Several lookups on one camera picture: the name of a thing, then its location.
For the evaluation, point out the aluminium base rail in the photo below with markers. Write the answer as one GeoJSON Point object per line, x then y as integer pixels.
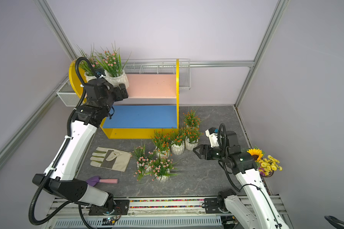
{"type": "Point", "coordinates": [147, 213]}

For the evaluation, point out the white mesh basket left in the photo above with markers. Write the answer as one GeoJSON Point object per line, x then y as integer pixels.
{"type": "Point", "coordinates": [66, 93]}

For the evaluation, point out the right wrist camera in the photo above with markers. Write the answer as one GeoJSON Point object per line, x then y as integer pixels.
{"type": "Point", "coordinates": [212, 134]}

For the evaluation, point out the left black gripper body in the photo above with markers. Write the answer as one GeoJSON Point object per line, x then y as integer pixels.
{"type": "Point", "coordinates": [115, 96]}

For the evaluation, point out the purple pink garden trowel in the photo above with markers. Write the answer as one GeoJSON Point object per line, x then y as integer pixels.
{"type": "Point", "coordinates": [97, 179]}

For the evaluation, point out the orange flower pot far back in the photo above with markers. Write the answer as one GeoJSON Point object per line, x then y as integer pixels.
{"type": "Point", "coordinates": [190, 119]}

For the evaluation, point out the orange flower pot right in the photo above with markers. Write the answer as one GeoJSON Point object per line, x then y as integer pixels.
{"type": "Point", "coordinates": [192, 135]}

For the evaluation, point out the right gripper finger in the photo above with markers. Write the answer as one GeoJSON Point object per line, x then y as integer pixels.
{"type": "Point", "coordinates": [199, 147]}
{"type": "Point", "coordinates": [199, 154]}

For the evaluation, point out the sunflower bouquet pot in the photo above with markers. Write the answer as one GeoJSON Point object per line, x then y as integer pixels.
{"type": "Point", "coordinates": [267, 165]}

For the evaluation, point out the orange flower pot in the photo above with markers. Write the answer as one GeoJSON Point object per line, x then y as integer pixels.
{"type": "Point", "coordinates": [192, 135]}
{"type": "Point", "coordinates": [190, 119]}
{"type": "Point", "coordinates": [162, 141]}
{"type": "Point", "coordinates": [177, 141]}

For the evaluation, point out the orange flower pot middle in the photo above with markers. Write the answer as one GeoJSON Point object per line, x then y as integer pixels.
{"type": "Point", "coordinates": [177, 141]}

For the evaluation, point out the beige garden glove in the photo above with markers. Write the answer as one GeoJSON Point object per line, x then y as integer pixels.
{"type": "Point", "coordinates": [109, 158]}

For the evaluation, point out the orange flower pot left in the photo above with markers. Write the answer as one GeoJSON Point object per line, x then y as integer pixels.
{"type": "Point", "coordinates": [162, 141]}

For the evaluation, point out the white wire basket back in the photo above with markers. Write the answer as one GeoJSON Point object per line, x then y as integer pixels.
{"type": "Point", "coordinates": [162, 66]}

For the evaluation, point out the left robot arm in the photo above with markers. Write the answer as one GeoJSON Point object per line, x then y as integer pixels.
{"type": "Point", "coordinates": [59, 178]}

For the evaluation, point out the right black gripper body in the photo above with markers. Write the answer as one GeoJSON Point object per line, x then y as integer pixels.
{"type": "Point", "coordinates": [215, 153]}

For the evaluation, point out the pink flower pot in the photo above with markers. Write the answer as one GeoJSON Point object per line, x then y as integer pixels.
{"type": "Point", "coordinates": [162, 169]}
{"type": "Point", "coordinates": [92, 57]}
{"type": "Point", "coordinates": [143, 160]}
{"type": "Point", "coordinates": [111, 63]}

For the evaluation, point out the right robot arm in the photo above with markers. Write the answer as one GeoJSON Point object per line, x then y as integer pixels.
{"type": "Point", "coordinates": [248, 200]}

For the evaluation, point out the yellow rack with coloured shelves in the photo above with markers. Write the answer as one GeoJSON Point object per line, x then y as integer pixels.
{"type": "Point", "coordinates": [139, 121]}

